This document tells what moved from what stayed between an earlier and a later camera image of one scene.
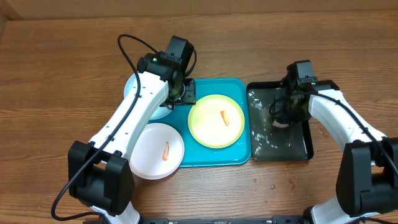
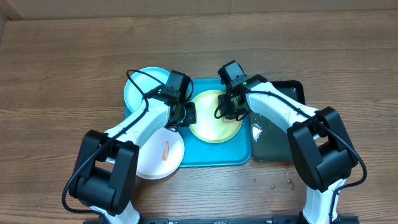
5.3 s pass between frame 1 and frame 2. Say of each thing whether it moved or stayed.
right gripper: moved
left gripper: moved
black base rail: stayed
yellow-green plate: moved
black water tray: stayed
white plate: stayed
